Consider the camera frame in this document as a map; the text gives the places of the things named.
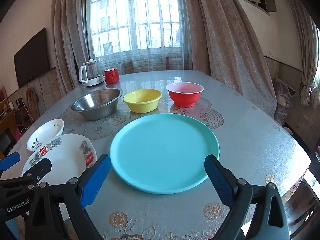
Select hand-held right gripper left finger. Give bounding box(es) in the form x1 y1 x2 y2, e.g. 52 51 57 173
25 154 112 240

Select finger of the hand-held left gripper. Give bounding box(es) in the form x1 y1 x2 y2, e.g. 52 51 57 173
0 152 20 172
0 158 52 200

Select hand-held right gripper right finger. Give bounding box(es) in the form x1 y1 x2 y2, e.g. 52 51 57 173
204 154 290 240

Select white plate with red print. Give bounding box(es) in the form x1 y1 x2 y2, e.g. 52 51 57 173
22 133 97 184

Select teal plastic plate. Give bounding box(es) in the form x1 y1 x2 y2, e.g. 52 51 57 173
109 113 220 195

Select stainless steel bowl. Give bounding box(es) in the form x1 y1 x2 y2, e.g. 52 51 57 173
71 88 124 120

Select yellow plastic bowl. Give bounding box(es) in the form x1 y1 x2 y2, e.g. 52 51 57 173
123 89 163 113

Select red plastic bowl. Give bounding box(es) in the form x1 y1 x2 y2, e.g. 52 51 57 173
166 82 204 107

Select wooden cabinet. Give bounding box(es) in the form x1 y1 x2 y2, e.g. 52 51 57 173
0 110 19 155

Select small white floral dish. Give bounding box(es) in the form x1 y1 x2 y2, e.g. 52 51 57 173
26 119 65 152

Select wooden shelf with ornaments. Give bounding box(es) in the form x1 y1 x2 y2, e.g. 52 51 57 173
0 81 13 118

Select dark wooden chair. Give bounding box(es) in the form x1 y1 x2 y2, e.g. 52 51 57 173
282 170 320 240

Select white electric glass kettle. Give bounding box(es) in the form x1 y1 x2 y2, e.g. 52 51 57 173
79 58 105 87

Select red mug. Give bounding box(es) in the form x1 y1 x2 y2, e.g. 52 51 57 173
104 68 119 84

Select grey patterned bag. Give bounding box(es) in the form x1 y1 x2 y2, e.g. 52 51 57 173
274 77 297 127

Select white sheer curtain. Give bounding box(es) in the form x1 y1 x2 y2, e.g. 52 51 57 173
82 0 193 74

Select beige patterned curtain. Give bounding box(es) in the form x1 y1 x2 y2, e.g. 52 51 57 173
51 0 92 94
180 0 278 118

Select beige tied curtain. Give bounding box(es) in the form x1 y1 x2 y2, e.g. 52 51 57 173
280 0 320 107

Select barred window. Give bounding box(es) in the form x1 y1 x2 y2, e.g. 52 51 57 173
85 0 183 55

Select black wall television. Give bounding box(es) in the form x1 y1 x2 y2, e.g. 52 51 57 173
14 27 50 88

